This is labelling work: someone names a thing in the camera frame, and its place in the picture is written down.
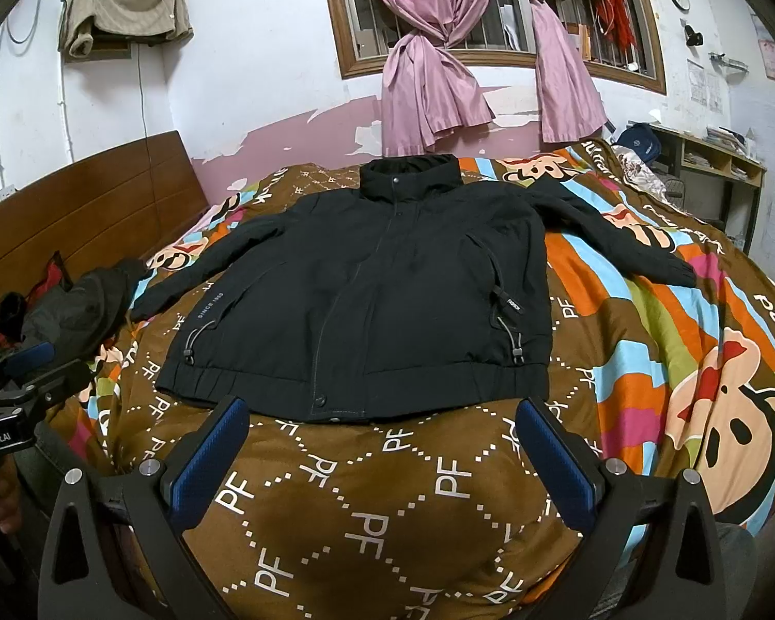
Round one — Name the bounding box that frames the dark clothes pile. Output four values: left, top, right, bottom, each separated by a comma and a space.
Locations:
0, 258, 149, 367

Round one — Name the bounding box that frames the red hanging garment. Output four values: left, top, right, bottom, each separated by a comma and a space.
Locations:
592, 0, 636, 53

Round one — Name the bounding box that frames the pink curtain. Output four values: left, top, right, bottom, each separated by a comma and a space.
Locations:
529, 0, 608, 144
382, 0, 492, 157

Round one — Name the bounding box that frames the black zip jacket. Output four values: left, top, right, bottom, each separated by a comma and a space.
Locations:
131, 154, 696, 421

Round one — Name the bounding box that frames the right pink curtain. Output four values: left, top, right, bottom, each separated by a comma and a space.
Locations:
529, 0, 608, 144

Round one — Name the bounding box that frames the left pink curtain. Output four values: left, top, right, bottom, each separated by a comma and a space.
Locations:
382, 0, 492, 157

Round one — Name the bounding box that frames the wooden headboard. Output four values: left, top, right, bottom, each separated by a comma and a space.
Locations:
0, 132, 208, 300

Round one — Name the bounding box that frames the beige sweater on wall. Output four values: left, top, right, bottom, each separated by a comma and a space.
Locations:
57, 0, 194, 60

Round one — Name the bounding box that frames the wooden shelf desk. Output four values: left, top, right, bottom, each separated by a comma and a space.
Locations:
649, 125, 766, 255

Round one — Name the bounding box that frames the wooden framed window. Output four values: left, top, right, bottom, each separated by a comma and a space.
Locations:
327, 0, 667, 94

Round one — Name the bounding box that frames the blue bag on desk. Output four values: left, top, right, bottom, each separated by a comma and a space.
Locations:
617, 123, 662, 164

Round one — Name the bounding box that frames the crumpled patterned fabric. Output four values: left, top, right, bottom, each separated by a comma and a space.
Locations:
613, 144, 668, 203

